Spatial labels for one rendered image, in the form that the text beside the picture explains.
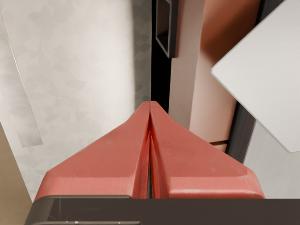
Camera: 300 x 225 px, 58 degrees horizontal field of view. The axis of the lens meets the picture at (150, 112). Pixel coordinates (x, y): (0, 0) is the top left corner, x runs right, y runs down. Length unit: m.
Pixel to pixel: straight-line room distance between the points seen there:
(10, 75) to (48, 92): 0.05
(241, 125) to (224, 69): 0.08
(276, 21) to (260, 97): 0.05
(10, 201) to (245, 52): 1.53
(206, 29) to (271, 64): 0.05
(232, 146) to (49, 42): 0.23
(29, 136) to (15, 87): 0.08
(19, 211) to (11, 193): 0.15
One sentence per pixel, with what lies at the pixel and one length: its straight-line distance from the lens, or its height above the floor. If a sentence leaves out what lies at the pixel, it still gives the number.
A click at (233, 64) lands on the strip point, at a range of 0.18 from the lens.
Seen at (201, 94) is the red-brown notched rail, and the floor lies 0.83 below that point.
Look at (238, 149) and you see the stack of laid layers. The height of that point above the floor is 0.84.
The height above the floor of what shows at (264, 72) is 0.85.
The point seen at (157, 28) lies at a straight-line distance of 0.29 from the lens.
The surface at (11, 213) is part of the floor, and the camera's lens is 1.71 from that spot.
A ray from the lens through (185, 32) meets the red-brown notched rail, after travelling 0.22.
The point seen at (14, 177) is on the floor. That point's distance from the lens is 1.49.
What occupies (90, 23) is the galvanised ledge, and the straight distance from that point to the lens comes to 0.33.
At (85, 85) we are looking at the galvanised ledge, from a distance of 0.36.
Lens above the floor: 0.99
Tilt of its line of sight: 52 degrees down
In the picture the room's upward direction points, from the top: 159 degrees clockwise
